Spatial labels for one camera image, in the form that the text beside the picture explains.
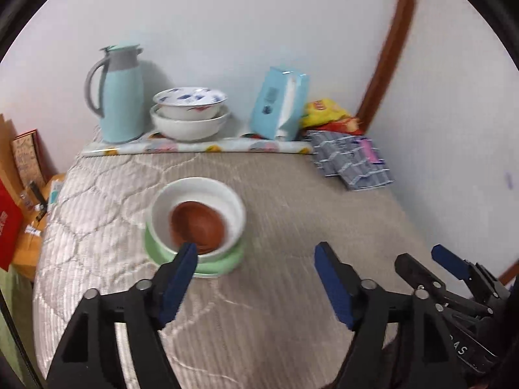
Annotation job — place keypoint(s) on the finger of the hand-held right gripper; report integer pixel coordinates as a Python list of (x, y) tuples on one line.
[(448, 259), (417, 269)]

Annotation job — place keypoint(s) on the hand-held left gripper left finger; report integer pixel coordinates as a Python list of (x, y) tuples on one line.
[(180, 279)]

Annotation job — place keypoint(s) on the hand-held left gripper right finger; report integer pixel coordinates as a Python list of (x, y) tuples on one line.
[(330, 279)]

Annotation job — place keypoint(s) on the green square plate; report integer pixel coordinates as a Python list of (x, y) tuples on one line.
[(219, 265)]

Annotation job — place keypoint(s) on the small brown dish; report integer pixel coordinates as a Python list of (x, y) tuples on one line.
[(198, 225)]

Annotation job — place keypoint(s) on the plain white bowl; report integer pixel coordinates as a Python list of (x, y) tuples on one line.
[(194, 190)]

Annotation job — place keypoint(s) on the grey checked folded cloth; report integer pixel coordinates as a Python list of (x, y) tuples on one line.
[(348, 162)]

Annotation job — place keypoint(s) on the fruit print plastic mat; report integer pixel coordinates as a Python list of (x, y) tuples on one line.
[(227, 146)]

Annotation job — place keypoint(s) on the white bowl with grey scrolls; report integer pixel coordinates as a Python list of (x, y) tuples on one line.
[(186, 129)]

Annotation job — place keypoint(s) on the cardboard box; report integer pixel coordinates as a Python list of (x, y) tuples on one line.
[(28, 251)]

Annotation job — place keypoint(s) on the red chip bag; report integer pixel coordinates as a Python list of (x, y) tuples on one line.
[(344, 123)]

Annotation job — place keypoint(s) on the yellow chip bag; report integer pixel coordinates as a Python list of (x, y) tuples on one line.
[(320, 113)]

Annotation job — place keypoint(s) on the red paper bag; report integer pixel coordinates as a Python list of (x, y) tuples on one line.
[(8, 231)]

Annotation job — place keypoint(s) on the blue and red patterned bowl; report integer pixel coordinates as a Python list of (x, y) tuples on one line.
[(190, 96)]

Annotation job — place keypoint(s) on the light blue thermos jug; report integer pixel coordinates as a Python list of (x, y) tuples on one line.
[(121, 105)]

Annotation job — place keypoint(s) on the light blue tissue pack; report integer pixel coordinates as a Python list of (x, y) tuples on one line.
[(267, 105)]

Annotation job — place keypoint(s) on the wooden boards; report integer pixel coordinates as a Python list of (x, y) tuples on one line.
[(6, 158)]

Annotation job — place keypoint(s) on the brown wooden door frame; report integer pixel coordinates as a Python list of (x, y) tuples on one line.
[(389, 48)]

